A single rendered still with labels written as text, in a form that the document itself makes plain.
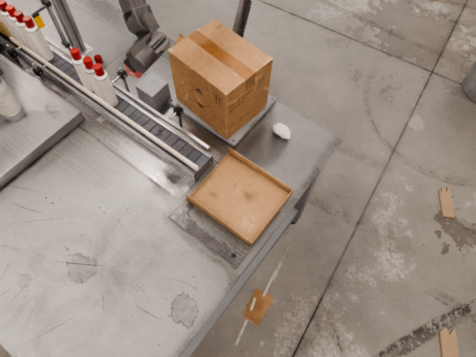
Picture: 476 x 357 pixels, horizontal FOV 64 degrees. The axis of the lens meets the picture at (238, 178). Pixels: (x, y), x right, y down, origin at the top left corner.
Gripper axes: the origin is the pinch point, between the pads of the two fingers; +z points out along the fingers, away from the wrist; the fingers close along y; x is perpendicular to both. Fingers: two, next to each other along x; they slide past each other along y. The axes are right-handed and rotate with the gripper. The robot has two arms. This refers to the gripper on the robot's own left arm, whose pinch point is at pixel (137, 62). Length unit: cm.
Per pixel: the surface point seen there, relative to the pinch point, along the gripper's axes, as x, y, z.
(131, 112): 11.6, 3.0, 28.4
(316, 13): 75, -203, 95
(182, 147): 32.6, 6.4, 11.2
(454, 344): 201, -7, -15
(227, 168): 49.7, 3.0, 3.3
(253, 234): 66, 21, -11
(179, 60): 9.5, -12.9, 0.5
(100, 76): -5.6, 3.9, 20.5
